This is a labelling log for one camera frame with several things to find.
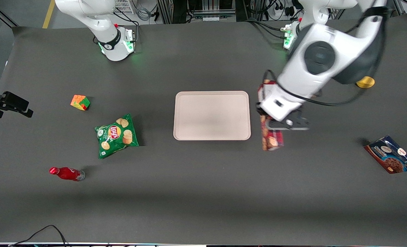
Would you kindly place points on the red cookie box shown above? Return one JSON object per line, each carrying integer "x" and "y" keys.
{"x": 272, "y": 140}

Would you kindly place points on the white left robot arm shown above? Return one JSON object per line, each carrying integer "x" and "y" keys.
{"x": 320, "y": 58}

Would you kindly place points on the beige plastic tray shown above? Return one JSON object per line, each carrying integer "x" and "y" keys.
{"x": 212, "y": 115}

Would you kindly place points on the blue chocolate cookie bag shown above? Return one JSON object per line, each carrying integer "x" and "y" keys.
{"x": 390, "y": 156}

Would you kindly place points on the white perforated box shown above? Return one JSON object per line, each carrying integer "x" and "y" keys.
{"x": 124, "y": 6}

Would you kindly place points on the multicolour puzzle cube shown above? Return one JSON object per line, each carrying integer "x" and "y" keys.
{"x": 80, "y": 102}

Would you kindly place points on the red soda bottle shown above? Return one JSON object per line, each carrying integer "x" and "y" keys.
{"x": 67, "y": 173}

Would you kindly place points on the green chips bag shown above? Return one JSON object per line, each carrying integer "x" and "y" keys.
{"x": 116, "y": 136}

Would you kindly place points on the dark grey table mat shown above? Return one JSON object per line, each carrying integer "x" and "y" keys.
{"x": 203, "y": 192}

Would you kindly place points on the white power strip with plugs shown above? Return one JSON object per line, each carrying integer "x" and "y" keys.
{"x": 279, "y": 10}

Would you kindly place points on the small white power strip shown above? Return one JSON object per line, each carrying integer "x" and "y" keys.
{"x": 211, "y": 18}

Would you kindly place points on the yellow lemon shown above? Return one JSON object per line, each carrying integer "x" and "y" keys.
{"x": 366, "y": 83}

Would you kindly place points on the aluminium equipment rack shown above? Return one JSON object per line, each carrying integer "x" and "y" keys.
{"x": 196, "y": 8}

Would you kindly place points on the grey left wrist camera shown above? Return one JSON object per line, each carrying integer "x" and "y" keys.
{"x": 292, "y": 125}

